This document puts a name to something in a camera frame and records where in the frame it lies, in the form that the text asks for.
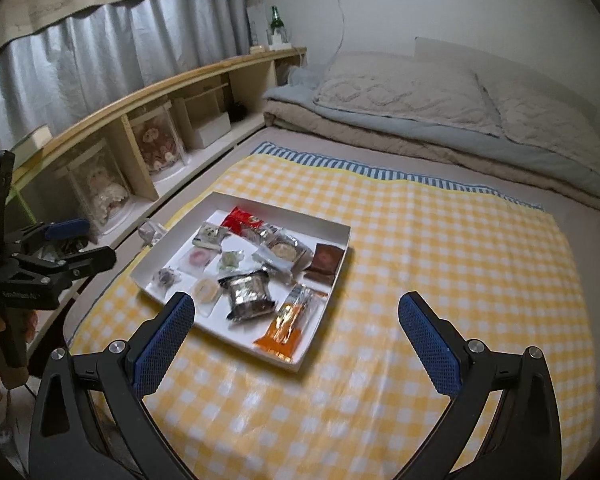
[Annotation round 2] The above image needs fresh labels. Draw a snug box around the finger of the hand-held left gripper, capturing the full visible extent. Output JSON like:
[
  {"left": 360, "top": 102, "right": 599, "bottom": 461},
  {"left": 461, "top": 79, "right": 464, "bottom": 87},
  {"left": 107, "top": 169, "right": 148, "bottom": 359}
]
[
  {"left": 7, "top": 218, "right": 90, "bottom": 256},
  {"left": 15, "top": 245, "right": 117, "bottom": 283}
]

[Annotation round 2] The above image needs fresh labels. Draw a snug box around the small printed snack packet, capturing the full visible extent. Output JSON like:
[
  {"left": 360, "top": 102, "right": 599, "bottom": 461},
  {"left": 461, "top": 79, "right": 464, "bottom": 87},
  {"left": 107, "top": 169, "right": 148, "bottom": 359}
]
[{"left": 194, "top": 224, "right": 229, "bottom": 250}]

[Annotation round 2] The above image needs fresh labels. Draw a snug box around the green glass bottle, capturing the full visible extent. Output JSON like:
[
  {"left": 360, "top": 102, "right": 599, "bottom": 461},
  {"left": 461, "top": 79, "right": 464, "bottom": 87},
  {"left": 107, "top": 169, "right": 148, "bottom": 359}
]
[{"left": 269, "top": 6, "right": 287, "bottom": 43}]

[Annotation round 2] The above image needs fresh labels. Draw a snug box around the yellow checked cloth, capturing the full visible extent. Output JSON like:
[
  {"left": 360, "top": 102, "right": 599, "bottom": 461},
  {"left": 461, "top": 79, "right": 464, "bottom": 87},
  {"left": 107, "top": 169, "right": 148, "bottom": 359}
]
[{"left": 67, "top": 152, "right": 593, "bottom": 480}]

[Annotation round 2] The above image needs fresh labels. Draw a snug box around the grey curtain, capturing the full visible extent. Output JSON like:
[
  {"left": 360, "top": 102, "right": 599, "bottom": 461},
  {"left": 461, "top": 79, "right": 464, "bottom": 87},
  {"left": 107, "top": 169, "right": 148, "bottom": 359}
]
[{"left": 0, "top": 0, "right": 251, "bottom": 146}]

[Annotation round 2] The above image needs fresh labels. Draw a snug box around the white shallow box tray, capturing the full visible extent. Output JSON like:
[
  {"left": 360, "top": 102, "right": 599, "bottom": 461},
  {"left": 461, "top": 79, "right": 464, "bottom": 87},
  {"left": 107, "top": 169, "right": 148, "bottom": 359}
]
[{"left": 130, "top": 191, "right": 352, "bottom": 375}]

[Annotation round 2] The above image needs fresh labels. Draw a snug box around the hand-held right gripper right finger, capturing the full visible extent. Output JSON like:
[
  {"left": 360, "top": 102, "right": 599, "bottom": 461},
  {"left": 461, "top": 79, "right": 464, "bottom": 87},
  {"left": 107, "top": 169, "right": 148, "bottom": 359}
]
[{"left": 397, "top": 291, "right": 563, "bottom": 480}]

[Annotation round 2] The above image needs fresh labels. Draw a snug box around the beige knitted pillow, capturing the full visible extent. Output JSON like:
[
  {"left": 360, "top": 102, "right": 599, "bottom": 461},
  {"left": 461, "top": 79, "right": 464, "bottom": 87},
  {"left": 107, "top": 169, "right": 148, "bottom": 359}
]
[
  {"left": 312, "top": 52, "right": 503, "bottom": 138},
  {"left": 475, "top": 71, "right": 600, "bottom": 181}
]

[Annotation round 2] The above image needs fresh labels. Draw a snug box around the crumpled clear plastic wrapper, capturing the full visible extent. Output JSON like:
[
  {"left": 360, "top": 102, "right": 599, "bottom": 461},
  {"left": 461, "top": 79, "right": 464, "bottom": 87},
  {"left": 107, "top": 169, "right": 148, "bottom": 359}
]
[{"left": 137, "top": 219, "right": 168, "bottom": 246}]

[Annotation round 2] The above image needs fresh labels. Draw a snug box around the wooden bedside shelf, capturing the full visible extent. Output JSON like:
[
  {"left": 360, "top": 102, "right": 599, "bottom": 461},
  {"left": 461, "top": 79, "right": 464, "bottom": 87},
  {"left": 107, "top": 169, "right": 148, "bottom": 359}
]
[{"left": 5, "top": 46, "right": 308, "bottom": 241}]

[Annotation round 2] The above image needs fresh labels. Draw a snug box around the white doll in clear case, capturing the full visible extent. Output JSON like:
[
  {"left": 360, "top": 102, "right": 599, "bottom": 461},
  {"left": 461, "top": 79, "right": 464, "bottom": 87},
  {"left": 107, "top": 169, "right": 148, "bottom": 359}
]
[{"left": 60, "top": 147, "right": 133, "bottom": 233}]

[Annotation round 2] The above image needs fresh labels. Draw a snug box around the clear brown cake packet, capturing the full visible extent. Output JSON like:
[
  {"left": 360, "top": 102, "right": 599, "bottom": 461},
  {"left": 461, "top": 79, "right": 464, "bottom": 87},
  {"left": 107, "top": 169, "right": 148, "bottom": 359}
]
[{"left": 252, "top": 227, "right": 313, "bottom": 276}]

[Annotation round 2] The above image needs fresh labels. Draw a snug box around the red doll in clear case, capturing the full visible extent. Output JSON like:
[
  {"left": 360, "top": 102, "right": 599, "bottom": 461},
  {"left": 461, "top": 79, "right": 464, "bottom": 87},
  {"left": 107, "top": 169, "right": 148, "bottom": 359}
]
[{"left": 130, "top": 105, "right": 188, "bottom": 176}]

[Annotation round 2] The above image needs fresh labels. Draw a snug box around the hanging wall cable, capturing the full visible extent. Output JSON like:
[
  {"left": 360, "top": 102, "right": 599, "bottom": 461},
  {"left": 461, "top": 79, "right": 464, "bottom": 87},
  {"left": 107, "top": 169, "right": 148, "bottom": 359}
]
[{"left": 332, "top": 0, "right": 348, "bottom": 56}]

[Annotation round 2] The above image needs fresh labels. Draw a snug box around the book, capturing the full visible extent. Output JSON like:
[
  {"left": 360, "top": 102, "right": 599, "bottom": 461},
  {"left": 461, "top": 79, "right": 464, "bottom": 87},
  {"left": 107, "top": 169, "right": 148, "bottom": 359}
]
[{"left": 11, "top": 125, "right": 53, "bottom": 151}]

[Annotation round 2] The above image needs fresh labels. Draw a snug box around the blue striped cloth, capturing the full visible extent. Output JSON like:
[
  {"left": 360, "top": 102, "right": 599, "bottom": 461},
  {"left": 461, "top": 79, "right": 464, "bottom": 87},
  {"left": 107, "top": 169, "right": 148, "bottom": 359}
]
[{"left": 250, "top": 141, "right": 546, "bottom": 211}]

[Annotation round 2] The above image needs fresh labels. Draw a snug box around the white storage box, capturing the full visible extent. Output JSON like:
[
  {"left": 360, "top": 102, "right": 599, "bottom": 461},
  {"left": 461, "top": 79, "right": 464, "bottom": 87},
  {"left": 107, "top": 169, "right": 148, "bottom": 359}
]
[{"left": 182, "top": 95, "right": 232, "bottom": 150}]

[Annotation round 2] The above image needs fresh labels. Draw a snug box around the purple candy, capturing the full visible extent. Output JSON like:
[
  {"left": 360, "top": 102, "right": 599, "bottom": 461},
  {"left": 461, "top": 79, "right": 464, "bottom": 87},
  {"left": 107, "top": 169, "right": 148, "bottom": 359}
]
[{"left": 152, "top": 266, "right": 181, "bottom": 288}]

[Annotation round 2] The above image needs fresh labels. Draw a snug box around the red snack packet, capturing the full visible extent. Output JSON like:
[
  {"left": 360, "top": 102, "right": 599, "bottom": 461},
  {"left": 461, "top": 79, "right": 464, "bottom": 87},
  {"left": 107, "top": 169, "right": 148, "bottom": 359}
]
[{"left": 221, "top": 206, "right": 266, "bottom": 236}]

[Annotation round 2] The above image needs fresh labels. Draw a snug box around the orange snack packet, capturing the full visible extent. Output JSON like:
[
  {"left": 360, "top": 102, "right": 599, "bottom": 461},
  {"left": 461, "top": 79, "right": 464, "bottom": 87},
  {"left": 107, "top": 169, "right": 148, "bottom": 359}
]
[{"left": 252, "top": 284, "right": 328, "bottom": 361}]

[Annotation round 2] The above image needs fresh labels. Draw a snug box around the brown snack packet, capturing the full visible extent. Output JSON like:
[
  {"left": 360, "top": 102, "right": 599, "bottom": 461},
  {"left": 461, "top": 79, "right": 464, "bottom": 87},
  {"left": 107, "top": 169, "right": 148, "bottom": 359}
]
[{"left": 304, "top": 242, "right": 348, "bottom": 279}]

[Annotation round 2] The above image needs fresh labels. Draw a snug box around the black silver snack packet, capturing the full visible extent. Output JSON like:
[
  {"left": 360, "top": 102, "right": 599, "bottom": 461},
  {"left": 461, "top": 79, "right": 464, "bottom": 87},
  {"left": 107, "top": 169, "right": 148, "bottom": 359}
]
[{"left": 217, "top": 270, "right": 276, "bottom": 323}]

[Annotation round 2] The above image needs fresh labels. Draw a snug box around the beige folded blanket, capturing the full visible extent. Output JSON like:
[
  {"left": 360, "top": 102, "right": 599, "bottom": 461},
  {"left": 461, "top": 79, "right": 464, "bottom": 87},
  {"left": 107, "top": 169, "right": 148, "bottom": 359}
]
[{"left": 265, "top": 97, "right": 600, "bottom": 211}]

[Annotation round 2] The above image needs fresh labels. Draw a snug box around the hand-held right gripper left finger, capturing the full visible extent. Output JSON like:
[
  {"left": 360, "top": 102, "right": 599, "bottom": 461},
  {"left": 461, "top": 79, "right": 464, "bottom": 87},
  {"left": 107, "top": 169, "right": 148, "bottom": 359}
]
[{"left": 28, "top": 291, "right": 197, "bottom": 480}]

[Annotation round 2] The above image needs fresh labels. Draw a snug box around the grey blue duvet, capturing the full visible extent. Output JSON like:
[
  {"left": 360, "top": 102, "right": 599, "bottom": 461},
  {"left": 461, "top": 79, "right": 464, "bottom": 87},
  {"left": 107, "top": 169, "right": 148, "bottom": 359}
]
[{"left": 262, "top": 82, "right": 600, "bottom": 201}]

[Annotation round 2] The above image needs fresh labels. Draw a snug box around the clear pink ring packet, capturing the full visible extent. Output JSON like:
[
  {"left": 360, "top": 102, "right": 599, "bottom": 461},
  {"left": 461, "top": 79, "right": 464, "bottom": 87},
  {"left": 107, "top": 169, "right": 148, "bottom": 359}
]
[{"left": 180, "top": 247, "right": 216, "bottom": 271}]

